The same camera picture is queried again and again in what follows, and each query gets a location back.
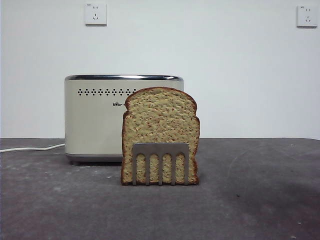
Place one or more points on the white wall socket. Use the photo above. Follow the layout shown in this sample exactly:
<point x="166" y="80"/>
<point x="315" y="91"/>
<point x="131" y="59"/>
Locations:
<point x="305" y="16"/>
<point x="95" y="14"/>

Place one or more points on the grey metal toast rack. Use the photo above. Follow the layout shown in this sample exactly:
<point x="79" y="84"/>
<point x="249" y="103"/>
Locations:
<point x="160" y="148"/>

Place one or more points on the cream two-slot toaster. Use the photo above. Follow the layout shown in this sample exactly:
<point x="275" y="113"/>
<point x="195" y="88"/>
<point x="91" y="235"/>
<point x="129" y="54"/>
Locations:
<point x="87" y="125"/>

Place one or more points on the brown-crusted bread slice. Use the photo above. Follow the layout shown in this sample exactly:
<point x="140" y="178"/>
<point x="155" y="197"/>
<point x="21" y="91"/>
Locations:
<point x="160" y="120"/>

